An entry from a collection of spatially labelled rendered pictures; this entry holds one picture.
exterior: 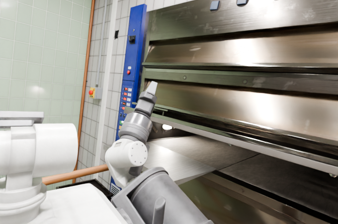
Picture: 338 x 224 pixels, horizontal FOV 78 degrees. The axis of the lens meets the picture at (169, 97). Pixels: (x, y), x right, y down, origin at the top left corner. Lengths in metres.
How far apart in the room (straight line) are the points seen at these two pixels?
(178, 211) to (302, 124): 0.68
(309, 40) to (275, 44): 0.12
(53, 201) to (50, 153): 0.10
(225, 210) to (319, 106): 0.63
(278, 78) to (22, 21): 1.86
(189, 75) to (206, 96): 0.16
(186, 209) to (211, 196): 0.82
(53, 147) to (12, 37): 1.81
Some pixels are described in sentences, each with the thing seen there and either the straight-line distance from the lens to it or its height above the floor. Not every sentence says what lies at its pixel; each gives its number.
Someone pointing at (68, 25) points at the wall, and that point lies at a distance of 2.20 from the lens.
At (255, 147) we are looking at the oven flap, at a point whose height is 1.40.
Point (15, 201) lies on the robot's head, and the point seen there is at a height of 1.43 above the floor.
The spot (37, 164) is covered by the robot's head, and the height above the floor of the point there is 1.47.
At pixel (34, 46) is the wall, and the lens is 2.09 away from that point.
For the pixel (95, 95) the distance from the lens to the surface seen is 1.89.
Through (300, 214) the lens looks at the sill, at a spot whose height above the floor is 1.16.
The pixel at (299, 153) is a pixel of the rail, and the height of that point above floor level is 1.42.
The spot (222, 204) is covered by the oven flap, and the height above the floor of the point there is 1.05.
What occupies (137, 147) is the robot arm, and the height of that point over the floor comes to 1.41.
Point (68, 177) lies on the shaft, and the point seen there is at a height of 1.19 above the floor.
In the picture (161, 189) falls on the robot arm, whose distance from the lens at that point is 0.39.
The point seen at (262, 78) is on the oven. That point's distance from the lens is 1.00.
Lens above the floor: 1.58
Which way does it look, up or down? 2 degrees down
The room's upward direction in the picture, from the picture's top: 7 degrees clockwise
